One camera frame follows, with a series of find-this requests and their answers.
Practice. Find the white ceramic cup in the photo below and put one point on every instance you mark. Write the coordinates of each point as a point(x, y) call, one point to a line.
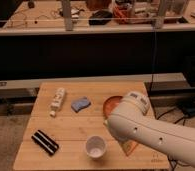
point(95, 147)

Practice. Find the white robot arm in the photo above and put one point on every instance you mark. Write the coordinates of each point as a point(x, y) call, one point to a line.
point(128, 121)

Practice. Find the orange plate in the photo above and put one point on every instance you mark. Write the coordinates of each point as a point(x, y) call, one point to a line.
point(110, 104)

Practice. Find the blue sponge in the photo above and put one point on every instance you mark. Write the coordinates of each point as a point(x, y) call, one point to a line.
point(80, 104)

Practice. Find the white tube bottle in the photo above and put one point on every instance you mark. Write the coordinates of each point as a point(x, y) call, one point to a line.
point(57, 101)

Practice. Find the orange carrot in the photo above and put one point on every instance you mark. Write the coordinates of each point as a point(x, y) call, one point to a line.
point(128, 146)

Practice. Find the black bag on bench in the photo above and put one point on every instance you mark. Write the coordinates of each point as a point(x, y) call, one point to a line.
point(100, 17)

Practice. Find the orange tool on bench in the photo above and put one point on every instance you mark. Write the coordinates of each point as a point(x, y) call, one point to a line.
point(122, 15)

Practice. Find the black rectangular case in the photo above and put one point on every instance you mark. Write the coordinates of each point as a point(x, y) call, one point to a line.
point(45, 142)

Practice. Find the wooden back workbench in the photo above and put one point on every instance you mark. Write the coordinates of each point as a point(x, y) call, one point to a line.
point(41, 17)

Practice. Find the black power adapter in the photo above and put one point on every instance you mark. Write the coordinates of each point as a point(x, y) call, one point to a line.
point(187, 108)

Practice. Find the left metal frame post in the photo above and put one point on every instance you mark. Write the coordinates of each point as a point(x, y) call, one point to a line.
point(66, 8)

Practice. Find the metal frame post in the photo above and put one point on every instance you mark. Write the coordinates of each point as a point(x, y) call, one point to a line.
point(66, 8)
point(159, 19)

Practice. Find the right metal frame post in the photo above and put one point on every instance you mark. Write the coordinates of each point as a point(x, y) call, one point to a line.
point(159, 19)

